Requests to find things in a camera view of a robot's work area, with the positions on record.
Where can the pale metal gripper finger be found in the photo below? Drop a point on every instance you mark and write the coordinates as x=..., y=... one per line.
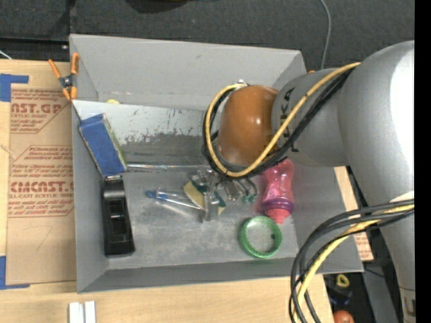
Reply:
x=210, y=209
x=168, y=192

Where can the yellow and green sponge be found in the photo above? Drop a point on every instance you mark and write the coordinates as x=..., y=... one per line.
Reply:
x=192, y=191

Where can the grey metal bin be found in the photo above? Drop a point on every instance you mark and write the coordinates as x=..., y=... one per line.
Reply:
x=188, y=244

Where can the pink and purple bottle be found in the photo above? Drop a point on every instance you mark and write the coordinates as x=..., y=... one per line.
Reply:
x=279, y=190

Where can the black rectangular tool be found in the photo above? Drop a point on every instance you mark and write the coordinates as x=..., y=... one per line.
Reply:
x=117, y=220

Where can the blue box with green edge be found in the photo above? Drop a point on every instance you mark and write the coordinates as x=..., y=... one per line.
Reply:
x=102, y=146

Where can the small yellow object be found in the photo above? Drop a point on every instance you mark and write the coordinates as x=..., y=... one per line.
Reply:
x=113, y=101

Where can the brown cardboard board red print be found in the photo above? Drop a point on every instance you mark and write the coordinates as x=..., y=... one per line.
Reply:
x=40, y=214

